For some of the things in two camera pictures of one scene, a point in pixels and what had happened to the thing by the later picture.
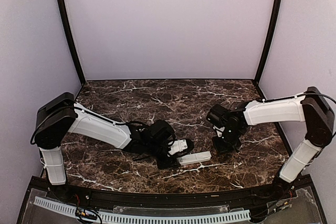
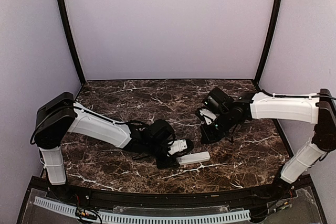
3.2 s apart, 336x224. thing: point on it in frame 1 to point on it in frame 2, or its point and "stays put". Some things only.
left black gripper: x=169 y=163 stays put
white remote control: x=195 y=158 stays put
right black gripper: x=221 y=149 to x=207 y=137
